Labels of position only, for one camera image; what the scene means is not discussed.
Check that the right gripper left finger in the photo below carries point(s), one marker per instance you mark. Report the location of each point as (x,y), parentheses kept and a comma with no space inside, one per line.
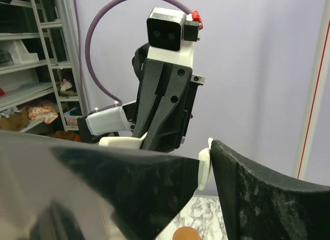
(60,189)

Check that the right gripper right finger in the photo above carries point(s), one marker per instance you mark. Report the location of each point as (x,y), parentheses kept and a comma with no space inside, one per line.
(260,203)

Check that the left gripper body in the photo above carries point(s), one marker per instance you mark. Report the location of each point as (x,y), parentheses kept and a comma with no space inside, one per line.
(175,95)

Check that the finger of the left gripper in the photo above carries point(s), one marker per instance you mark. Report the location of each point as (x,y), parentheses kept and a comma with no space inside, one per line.
(167,121)
(154,104)

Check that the white tiered serving stand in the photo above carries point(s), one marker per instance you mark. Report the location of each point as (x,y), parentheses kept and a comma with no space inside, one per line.
(136,143)

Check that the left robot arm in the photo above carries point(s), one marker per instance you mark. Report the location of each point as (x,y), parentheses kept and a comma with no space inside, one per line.
(123,117)

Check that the wooden coaster near stand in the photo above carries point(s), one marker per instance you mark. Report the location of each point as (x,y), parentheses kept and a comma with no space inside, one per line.
(186,233)

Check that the metal storage shelf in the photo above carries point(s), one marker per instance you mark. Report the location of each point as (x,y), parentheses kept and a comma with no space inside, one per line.
(39,68)

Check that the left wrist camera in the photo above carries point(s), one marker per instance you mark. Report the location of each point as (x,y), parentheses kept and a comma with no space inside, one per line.
(168,28)

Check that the white pvc frame left pole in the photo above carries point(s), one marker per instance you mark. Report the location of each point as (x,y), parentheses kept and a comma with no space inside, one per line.
(314,98)

